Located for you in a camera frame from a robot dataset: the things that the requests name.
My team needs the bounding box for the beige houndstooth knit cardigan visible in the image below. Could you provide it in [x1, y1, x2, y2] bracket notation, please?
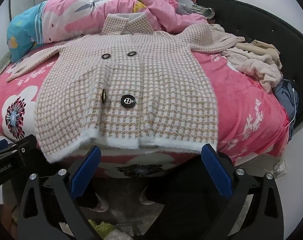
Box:
[9, 13, 243, 162]

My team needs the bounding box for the pink floral bed blanket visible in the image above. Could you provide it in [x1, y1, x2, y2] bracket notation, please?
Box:
[0, 53, 289, 178]

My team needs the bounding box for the dark blue garment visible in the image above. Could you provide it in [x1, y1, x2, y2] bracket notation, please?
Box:
[273, 79, 299, 133]

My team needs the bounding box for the pink cartoon print duvet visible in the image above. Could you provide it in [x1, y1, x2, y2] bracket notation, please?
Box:
[7, 0, 206, 62]

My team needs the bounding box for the black upholstered headboard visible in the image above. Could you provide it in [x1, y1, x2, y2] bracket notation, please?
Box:
[196, 0, 303, 136]

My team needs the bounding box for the green patterned cloth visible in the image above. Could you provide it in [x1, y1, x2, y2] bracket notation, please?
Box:
[191, 4, 215, 20]

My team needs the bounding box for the white charging cable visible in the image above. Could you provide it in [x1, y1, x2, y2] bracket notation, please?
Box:
[284, 87, 299, 131]

